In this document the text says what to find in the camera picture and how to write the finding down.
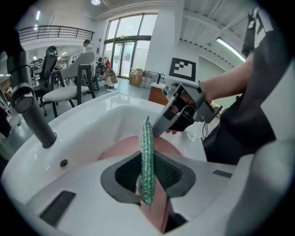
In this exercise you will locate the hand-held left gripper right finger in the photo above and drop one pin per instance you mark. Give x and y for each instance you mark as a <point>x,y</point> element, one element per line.
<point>202,184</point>

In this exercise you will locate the white sink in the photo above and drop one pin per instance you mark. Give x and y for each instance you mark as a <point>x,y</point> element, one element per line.
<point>87,129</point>

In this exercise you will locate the person's right hand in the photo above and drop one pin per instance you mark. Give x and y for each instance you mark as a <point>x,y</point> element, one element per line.
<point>184,101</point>

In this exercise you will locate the person's right forearm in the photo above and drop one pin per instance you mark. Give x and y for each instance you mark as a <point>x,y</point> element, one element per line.
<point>225,80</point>

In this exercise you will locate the black office chair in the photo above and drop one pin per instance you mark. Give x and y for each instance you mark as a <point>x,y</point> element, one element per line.
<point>47,69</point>

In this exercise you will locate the green scrubber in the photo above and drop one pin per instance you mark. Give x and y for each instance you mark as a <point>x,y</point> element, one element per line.
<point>147,161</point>

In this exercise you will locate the black sink overflow button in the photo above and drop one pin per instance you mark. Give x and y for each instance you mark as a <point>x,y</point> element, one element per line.
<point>64,162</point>

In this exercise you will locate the black balcony railing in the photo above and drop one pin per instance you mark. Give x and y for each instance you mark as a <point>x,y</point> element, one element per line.
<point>57,32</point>

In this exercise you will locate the pink plate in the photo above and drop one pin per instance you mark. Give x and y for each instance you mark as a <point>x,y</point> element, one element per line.
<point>124,149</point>

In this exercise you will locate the stack of cardboard boxes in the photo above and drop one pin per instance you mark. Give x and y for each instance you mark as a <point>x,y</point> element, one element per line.
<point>136,78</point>

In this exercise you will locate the white chair with black legs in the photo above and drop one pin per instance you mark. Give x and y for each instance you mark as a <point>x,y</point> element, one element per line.
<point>64,92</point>

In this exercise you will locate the black faucet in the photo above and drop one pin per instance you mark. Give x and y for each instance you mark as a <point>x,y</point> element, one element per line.
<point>25,99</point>

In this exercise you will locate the plaid bag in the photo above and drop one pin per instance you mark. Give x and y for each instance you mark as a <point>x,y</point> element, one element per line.
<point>110,77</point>

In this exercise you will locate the person's dark shirt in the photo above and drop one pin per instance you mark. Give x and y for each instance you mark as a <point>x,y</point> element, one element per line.
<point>249,129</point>

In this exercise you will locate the wooden cabinet with white top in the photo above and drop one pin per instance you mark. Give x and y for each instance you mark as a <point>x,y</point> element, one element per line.
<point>156,94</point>

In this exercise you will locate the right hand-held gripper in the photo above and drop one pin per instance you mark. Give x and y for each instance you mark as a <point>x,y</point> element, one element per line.
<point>196,96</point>

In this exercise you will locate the long ceiling light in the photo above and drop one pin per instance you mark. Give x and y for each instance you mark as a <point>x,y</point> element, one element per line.
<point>230,48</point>

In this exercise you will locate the glass entrance doors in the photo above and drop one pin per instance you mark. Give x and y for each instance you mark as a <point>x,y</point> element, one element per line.
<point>126,46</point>

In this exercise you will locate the round ceiling light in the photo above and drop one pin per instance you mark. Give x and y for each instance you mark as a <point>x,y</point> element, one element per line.
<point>95,1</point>

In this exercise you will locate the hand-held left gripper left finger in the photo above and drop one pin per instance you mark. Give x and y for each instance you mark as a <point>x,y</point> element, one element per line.
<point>76,184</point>

